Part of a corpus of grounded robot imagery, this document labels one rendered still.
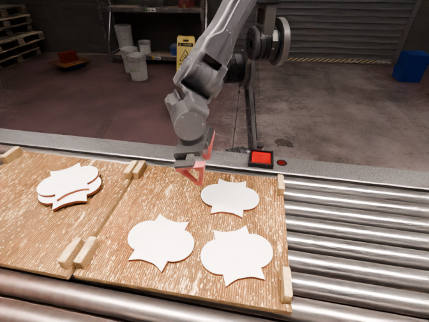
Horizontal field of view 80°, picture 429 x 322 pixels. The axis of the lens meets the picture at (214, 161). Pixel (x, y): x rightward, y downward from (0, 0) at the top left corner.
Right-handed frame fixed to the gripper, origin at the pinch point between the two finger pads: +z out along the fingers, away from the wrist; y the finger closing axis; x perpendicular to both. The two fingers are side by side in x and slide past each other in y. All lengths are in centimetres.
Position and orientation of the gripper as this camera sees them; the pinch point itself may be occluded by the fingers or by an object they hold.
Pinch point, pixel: (203, 168)
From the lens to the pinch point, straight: 63.1
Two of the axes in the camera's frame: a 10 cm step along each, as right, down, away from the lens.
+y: 1.7, -6.3, 7.6
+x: -9.6, 0.7, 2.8
